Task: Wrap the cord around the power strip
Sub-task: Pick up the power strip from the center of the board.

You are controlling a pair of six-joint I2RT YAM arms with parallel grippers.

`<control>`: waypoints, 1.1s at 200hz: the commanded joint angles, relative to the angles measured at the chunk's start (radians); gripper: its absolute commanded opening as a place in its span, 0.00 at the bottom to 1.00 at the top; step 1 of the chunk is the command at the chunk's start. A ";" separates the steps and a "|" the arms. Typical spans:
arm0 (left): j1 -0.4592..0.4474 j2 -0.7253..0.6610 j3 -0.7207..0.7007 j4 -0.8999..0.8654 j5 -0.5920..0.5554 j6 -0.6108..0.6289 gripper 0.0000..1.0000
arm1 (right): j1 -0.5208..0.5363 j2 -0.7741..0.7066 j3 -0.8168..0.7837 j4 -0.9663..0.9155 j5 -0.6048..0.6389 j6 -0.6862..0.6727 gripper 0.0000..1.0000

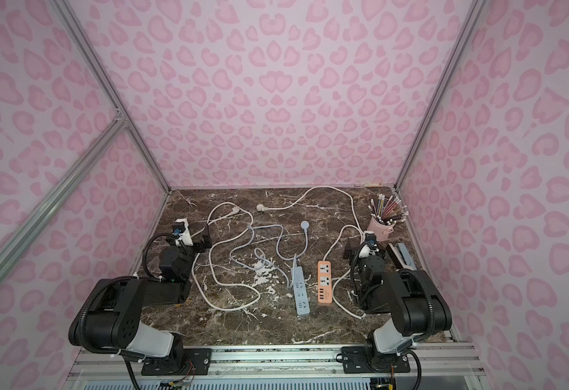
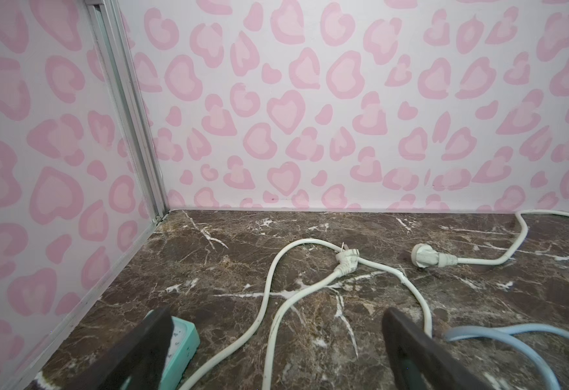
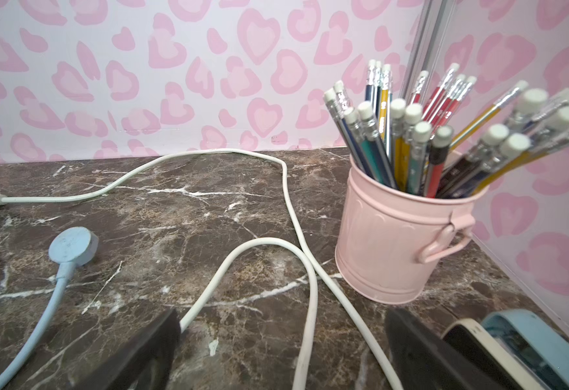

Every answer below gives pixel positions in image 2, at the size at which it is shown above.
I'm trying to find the aluminium corner frame post left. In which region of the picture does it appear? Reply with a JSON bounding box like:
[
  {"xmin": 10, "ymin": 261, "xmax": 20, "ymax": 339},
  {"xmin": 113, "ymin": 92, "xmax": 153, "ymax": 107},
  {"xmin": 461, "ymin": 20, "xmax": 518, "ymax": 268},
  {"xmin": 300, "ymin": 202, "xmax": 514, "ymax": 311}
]
[{"xmin": 85, "ymin": 0, "xmax": 170, "ymax": 224}]

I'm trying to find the small teal alarm clock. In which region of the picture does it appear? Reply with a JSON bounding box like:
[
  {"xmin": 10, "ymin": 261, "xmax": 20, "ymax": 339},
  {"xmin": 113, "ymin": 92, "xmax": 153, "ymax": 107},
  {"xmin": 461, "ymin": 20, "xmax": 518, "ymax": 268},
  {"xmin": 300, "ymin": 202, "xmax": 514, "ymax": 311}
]
[{"xmin": 159, "ymin": 316, "xmax": 200, "ymax": 389}]

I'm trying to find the white cord of yellow strip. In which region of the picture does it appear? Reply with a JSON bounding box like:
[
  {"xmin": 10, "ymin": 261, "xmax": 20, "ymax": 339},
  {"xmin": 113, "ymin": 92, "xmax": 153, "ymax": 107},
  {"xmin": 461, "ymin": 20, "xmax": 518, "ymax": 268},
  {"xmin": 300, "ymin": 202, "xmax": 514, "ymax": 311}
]
[{"xmin": 179, "ymin": 237, "xmax": 433, "ymax": 390}]

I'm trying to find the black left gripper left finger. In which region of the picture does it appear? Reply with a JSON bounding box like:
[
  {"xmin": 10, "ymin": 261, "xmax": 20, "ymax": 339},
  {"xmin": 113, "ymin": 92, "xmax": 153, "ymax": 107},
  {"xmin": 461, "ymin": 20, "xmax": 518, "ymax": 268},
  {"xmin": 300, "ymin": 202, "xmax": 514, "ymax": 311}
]
[{"xmin": 68, "ymin": 307, "xmax": 174, "ymax": 389}]

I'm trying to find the light blue power strip cord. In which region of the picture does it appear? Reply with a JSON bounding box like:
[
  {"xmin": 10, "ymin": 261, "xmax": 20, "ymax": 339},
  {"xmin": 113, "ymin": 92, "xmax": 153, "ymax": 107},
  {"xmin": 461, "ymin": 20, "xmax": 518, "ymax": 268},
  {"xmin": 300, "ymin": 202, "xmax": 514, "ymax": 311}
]
[{"xmin": 444, "ymin": 322, "xmax": 569, "ymax": 390}]

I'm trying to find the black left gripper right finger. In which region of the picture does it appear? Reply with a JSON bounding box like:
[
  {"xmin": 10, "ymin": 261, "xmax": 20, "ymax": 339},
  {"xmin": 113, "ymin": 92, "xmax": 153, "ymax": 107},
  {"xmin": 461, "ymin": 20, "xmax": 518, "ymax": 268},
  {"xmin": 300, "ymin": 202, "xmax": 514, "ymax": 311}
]
[{"xmin": 382, "ymin": 308, "xmax": 490, "ymax": 390}]

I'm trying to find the white cord of pink strip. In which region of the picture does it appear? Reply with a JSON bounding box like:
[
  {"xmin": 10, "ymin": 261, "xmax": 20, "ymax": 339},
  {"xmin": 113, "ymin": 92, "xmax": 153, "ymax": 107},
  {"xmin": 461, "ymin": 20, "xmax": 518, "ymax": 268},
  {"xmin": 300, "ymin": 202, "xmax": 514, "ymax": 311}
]
[{"xmin": 410, "ymin": 209, "xmax": 569, "ymax": 269}]

